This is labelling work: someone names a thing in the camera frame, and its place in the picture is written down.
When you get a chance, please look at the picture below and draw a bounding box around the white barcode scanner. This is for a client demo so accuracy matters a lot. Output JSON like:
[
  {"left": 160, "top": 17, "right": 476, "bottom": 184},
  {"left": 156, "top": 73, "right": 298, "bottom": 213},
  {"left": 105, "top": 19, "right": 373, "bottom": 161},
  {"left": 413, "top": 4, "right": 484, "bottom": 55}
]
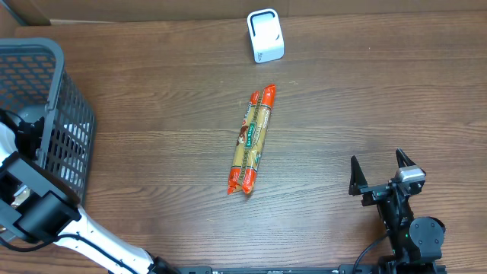
[{"left": 247, "top": 8, "right": 285, "bottom": 63}]

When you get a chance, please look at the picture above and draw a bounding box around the grey plastic mesh basket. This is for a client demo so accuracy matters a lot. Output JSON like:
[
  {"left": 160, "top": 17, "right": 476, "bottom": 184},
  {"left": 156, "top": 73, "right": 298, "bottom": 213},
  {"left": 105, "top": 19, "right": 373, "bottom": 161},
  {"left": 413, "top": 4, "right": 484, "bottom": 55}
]
[{"left": 1, "top": 37, "right": 97, "bottom": 199}]

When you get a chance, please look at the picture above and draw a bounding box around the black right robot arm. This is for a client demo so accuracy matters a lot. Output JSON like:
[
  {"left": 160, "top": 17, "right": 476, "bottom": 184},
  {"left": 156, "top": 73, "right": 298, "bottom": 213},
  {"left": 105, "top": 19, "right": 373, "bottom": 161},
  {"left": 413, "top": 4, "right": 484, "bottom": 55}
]
[{"left": 349, "top": 148, "right": 447, "bottom": 273}]

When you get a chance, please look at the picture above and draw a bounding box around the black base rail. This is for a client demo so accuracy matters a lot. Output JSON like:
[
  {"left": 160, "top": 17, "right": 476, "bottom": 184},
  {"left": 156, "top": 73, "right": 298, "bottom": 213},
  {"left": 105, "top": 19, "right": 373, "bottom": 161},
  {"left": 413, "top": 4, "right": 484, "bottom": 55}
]
[{"left": 167, "top": 264, "right": 448, "bottom": 274}]

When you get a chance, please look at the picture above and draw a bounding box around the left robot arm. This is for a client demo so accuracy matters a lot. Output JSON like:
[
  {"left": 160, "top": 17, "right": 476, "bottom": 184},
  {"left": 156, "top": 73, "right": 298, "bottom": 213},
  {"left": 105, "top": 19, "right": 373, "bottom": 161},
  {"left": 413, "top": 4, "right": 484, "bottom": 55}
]
[{"left": 1, "top": 110, "right": 177, "bottom": 273}]

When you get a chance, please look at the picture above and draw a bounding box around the orange spaghetti packet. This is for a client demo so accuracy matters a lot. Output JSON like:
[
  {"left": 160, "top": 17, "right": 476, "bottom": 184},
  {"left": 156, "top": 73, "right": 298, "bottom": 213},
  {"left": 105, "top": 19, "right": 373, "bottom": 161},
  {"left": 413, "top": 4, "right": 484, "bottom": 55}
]
[{"left": 227, "top": 84, "right": 276, "bottom": 194}]

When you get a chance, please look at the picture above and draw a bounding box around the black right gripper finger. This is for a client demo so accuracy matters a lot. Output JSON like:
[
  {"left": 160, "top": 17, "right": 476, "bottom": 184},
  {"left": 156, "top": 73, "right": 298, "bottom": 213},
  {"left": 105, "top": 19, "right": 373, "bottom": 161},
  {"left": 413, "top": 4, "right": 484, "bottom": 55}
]
[
  {"left": 396, "top": 148, "right": 415, "bottom": 167},
  {"left": 349, "top": 156, "right": 368, "bottom": 196}
]

